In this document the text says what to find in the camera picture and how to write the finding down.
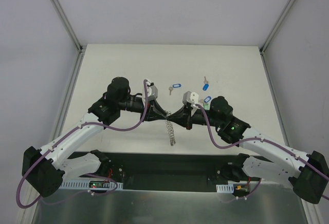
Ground metal key ring disc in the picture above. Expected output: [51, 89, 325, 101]
[165, 119, 176, 146]

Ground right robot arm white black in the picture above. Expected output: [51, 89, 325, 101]
[167, 96, 328, 204]

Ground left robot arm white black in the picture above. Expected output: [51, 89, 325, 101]
[22, 77, 167, 197]

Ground key with blue framed tag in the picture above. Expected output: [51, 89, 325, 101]
[168, 83, 181, 95]

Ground key with blue white tag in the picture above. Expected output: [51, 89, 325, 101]
[199, 96, 212, 104]

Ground key with solid blue tag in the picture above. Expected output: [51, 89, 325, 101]
[202, 76, 209, 91]

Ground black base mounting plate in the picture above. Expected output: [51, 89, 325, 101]
[69, 151, 260, 191]

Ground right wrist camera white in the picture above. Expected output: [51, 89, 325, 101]
[182, 91, 199, 109]

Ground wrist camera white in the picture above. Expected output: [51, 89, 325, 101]
[142, 79, 158, 101]
[182, 91, 199, 109]

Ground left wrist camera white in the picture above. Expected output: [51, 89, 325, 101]
[142, 79, 158, 101]

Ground right white cable duct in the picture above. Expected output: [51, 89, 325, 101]
[216, 183, 234, 194]

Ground white cable duct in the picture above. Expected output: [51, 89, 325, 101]
[60, 179, 123, 191]
[216, 183, 234, 194]

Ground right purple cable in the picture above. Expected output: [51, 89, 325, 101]
[195, 103, 329, 204]

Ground left white cable duct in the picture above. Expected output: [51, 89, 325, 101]
[60, 179, 123, 191]

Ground left aluminium frame post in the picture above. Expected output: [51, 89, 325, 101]
[50, 0, 84, 53]

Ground aluminium frame post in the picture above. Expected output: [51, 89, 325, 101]
[259, 0, 297, 55]
[50, 0, 84, 53]

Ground right aluminium frame post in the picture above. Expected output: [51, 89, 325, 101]
[259, 0, 297, 55]

